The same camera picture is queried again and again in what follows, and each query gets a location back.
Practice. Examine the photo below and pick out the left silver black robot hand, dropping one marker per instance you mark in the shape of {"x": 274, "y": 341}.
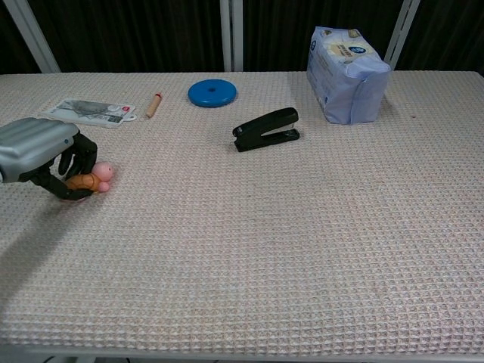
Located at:
{"x": 30, "y": 143}

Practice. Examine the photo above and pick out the small pink and brown doll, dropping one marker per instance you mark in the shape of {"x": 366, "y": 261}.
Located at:
{"x": 102, "y": 170}

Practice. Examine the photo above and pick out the flat white packaged card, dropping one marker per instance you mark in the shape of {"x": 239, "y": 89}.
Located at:
{"x": 90, "y": 111}

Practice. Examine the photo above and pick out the black curtain panel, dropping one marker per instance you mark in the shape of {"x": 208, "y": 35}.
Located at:
{"x": 132, "y": 34}
{"x": 453, "y": 34}
{"x": 280, "y": 34}
{"x": 11, "y": 45}

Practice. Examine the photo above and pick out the small wooden stick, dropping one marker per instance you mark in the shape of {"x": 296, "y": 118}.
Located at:
{"x": 154, "y": 106}

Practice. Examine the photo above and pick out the blue round disc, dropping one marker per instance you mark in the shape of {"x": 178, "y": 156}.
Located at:
{"x": 211, "y": 94}

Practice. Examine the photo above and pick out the black stapler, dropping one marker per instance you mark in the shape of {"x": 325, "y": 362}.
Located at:
{"x": 264, "y": 123}

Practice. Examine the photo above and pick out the beige waffle table cloth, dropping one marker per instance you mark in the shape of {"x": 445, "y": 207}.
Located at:
{"x": 264, "y": 246}

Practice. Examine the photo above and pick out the light blue tissue pack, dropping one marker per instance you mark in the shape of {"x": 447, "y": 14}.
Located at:
{"x": 348, "y": 75}

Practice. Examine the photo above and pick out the white frame post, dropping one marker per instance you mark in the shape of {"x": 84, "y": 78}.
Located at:
{"x": 231, "y": 34}
{"x": 402, "y": 34}
{"x": 36, "y": 41}

